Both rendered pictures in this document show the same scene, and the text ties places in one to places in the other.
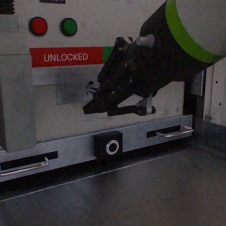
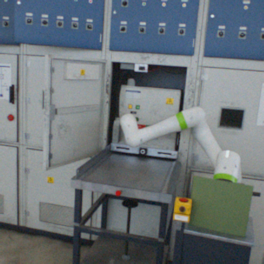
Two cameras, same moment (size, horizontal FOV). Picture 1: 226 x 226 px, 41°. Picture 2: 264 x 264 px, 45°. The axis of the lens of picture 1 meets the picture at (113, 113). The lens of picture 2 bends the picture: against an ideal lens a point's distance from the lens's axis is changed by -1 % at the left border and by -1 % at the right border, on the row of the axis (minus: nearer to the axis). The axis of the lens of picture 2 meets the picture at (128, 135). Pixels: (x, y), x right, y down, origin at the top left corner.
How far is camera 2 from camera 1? 2.11 m
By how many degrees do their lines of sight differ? 45
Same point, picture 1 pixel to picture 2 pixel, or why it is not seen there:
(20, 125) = (115, 138)
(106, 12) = (147, 116)
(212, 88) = (182, 144)
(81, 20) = (140, 118)
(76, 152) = (134, 150)
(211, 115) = (181, 152)
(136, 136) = (153, 151)
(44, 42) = not seen: hidden behind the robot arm
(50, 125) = not seen: hidden behind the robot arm
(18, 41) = (117, 122)
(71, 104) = not seen: hidden behind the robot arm
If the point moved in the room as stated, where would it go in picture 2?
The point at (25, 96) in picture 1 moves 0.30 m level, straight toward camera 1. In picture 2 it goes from (116, 132) to (93, 138)
